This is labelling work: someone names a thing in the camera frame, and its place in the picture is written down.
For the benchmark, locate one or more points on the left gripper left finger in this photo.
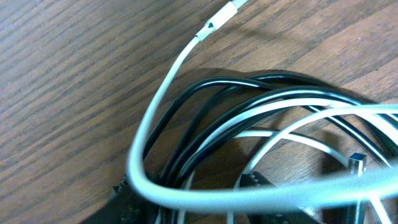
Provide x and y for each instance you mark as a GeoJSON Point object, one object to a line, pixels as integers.
{"type": "Point", "coordinates": [124, 207]}

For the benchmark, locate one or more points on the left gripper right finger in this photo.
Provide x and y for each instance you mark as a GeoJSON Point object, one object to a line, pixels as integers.
{"type": "Point", "coordinates": [273, 211]}

